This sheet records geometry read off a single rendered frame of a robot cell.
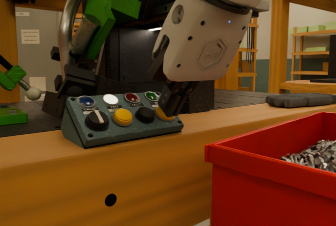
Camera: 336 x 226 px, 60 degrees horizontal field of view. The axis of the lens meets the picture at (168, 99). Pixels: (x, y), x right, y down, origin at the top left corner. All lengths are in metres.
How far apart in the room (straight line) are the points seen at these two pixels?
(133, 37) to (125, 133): 0.49
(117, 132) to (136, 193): 0.09
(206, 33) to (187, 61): 0.04
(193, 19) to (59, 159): 0.21
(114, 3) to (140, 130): 0.33
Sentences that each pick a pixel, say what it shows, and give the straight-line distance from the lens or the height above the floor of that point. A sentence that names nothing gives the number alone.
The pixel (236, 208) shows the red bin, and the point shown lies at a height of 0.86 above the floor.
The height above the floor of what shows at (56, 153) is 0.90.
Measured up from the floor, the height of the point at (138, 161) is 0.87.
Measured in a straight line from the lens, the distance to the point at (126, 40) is 0.82.
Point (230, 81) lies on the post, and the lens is 1.42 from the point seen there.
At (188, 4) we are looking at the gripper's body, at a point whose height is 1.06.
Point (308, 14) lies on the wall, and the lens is 10.60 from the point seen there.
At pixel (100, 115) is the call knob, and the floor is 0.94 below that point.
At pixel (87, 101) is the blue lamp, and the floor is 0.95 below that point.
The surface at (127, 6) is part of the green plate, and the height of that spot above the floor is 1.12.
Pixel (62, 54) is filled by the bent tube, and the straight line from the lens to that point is 0.66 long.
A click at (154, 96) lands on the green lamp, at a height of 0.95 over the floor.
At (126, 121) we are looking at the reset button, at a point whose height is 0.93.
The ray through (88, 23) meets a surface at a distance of 0.59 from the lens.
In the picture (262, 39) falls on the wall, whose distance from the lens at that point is 11.41.
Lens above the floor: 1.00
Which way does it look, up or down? 7 degrees down
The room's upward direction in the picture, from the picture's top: straight up
